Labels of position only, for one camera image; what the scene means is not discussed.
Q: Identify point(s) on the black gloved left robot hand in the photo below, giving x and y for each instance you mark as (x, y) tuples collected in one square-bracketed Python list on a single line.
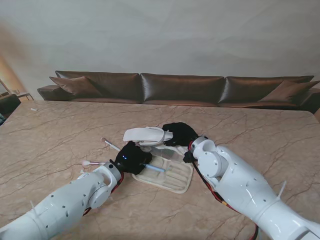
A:
[(132, 157)]

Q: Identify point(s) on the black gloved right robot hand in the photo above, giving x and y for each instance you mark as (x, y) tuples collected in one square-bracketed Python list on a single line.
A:
[(182, 135)]

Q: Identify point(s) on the pink ferrule makeup brush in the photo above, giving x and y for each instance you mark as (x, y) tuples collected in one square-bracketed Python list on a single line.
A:
[(92, 163)]

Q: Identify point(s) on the cream white cosmetics bag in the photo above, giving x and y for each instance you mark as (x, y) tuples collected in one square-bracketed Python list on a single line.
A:
[(175, 175)]

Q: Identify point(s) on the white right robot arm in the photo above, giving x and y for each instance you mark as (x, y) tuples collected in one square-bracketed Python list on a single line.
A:
[(245, 182)]

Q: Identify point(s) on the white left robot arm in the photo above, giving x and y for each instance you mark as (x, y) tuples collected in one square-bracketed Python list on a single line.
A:
[(67, 202)]

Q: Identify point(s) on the brown leather sofa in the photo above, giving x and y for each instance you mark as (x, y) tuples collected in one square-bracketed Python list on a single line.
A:
[(180, 87)]

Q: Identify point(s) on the small white paper scrap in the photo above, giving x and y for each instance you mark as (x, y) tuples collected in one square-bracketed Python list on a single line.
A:
[(33, 109), (82, 171)]

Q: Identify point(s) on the brown sofa pillow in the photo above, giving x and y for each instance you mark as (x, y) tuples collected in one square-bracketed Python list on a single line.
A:
[(77, 86), (287, 91)]

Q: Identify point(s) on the white zip tie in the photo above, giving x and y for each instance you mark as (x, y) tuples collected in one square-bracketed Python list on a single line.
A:
[(35, 208), (282, 190)]

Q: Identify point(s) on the light wooden side table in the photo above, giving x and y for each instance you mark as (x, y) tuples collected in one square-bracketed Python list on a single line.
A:
[(25, 95)]

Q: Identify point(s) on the dark armchair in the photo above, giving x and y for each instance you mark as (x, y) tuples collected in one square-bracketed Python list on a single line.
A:
[(8, 103)]

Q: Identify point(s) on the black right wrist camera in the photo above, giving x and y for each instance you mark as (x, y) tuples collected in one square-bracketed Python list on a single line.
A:
[(188, 157)]

